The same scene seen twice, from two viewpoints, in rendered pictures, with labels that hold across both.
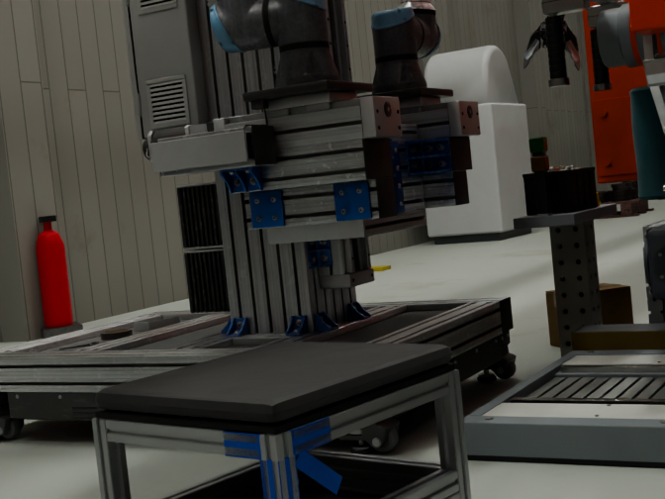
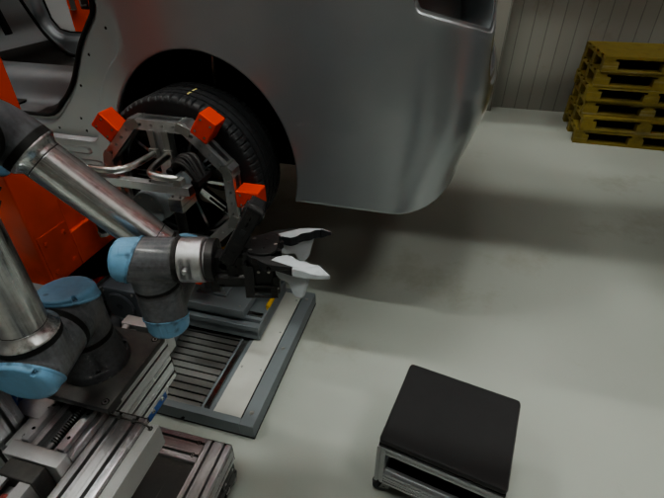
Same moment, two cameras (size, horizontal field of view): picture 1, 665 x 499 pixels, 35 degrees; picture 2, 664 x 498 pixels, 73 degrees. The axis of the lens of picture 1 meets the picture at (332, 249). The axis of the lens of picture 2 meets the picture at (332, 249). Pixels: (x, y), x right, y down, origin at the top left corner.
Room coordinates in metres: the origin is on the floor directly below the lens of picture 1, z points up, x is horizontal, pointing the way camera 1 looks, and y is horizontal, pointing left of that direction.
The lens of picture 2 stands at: (2.11, 0.86, 1.65)
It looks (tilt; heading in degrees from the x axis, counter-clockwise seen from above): 35 degrees down; 255
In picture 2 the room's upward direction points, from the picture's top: straight up
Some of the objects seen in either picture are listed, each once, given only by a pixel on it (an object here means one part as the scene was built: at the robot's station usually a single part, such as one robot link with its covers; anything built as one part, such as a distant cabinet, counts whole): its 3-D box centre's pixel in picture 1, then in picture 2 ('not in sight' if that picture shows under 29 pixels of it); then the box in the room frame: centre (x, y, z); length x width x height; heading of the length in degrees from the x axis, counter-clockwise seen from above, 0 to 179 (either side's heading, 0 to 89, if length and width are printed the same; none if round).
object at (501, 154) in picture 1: (475, 145); not in sight; (9.28, -1.33, 0.82); 0.83 x 0.74 x 1.65; 151
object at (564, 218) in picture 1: (567, 215); not in sight; (3.02, -0.68, 0.44); 0.43 x 0.17 x 0.03; 150
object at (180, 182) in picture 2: not in sight; (170, 158); (2.28, -0.65, 1.03); 0.19 x 0.18 x 0.11; 60
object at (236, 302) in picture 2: not in sight; (215, 269); (2.22, -0.95, 0.32); 0.40 x 0.30 x 0.28; 150
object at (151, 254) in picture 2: not in sight; (149, 261); (2.25, 0.21, 1.21); 0.11 x 0.08 x 0.09; 165
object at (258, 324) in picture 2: not in sight; (226, 299); (2.20, -0.94, 0.13); 0.50 x 0.36 x 0.10; 150
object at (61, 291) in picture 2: (298, 16); (72, 310); (2.48, 0.02, 0.98); 0.13 x 0.12 x 0.14; 75
